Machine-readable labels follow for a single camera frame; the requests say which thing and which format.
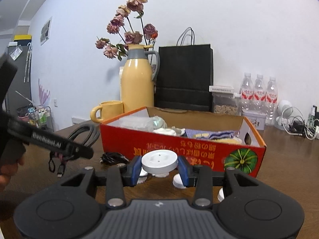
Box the black paper bag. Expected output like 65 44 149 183
155 27 214 112

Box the dark tall cabinet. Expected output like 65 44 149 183
4 35 33 112

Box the dried rose bouquet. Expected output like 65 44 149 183
95 0 159 61

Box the storage cart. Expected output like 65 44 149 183
16 105 54 132

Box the yellow thermos jug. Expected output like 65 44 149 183
120 44 160 114

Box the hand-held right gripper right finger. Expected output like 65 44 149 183
177 156 260 208

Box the white cable tangle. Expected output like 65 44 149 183
282 107 319 140

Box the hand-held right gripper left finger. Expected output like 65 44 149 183
60 156 142 209

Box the yellow mug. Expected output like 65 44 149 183
90 101 124 123

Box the flat white box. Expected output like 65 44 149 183
209 85 235 93

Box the red cardboard box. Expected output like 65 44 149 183
100 106 267 178

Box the wall picture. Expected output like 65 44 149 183
40 17 53 46

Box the large white lid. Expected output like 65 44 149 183
142 150 178 177

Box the person's left hand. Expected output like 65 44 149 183
0 158 25 192

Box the clear seed container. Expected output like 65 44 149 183
212 92 238 116

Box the black cable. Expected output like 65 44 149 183
100 152 130 165

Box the white robot-shaped desk fan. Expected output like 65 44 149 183
276 100 292 130

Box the pale tin box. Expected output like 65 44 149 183
242 111 267 130

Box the grey braided cable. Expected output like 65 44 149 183
48 124 100 178

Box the yellow plush sheep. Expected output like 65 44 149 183
222 137 243 145

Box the purple wall decoration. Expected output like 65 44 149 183
38 78 50 106

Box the iridescent glitter bag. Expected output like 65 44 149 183
150 117 167 130

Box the purple knitted cloth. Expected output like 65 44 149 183
186 129 236 140

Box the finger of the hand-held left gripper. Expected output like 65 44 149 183
60 141 94 160

